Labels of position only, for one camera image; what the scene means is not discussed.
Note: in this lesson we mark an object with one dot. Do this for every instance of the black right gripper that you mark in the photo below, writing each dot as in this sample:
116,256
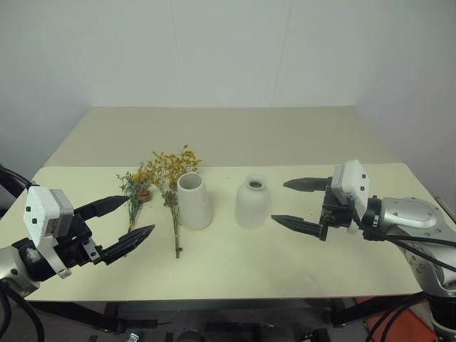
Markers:
335,213

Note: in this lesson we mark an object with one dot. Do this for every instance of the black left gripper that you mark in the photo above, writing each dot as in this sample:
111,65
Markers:
73,246

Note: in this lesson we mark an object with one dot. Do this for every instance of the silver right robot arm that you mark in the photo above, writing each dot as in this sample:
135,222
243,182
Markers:
413,217

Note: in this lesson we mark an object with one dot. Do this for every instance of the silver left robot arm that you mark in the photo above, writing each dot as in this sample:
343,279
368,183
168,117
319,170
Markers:
16,267

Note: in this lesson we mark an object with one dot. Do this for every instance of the white narrow-neck bottle vase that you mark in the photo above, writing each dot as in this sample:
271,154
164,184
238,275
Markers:
251,206

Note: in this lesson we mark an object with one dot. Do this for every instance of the white conical vase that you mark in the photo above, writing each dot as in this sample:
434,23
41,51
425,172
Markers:
194,206

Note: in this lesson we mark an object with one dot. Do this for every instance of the green sprig with orange flower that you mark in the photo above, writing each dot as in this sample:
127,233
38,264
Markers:
133,199

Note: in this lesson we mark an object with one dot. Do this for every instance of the yellow dried flower bunch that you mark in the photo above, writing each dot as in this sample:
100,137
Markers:
174,167

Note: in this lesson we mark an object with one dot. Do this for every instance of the dark object beside table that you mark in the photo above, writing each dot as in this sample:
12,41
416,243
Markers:
10,189

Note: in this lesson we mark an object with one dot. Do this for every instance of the orange object under table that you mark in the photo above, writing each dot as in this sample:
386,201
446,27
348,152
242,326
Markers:
409,320

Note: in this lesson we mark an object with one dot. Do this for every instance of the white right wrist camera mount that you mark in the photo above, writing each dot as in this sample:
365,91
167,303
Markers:
351,181

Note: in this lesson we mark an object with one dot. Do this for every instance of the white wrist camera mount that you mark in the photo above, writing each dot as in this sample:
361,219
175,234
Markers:
39,210
351,181

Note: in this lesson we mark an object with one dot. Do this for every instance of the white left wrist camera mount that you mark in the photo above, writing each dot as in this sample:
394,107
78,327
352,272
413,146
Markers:
39,210

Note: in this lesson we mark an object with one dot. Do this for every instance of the black table frame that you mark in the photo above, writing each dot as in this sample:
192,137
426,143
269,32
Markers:
89,315

